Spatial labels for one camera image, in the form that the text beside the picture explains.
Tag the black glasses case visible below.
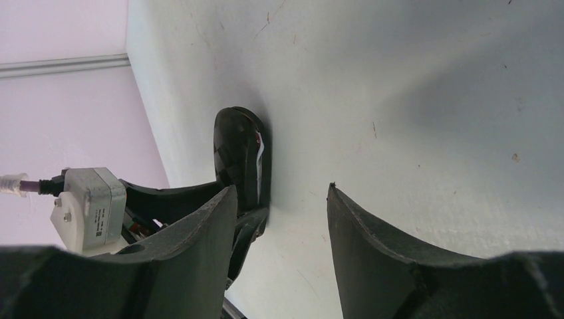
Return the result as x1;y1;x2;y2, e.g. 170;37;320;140
213;106;272;215

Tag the aluminium corner rail left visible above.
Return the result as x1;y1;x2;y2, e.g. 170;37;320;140
1;53;130;79

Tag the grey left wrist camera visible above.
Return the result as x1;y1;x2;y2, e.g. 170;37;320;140
51;167;128;257

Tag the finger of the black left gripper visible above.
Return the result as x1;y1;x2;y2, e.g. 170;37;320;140
226;207;269;288
121;179;224;229

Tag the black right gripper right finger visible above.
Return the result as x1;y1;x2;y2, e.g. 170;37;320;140
327;183;563;318

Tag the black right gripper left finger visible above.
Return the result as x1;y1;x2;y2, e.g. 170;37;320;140
1;187;237;318

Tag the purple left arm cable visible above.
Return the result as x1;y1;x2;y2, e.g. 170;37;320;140
0;173;65;198

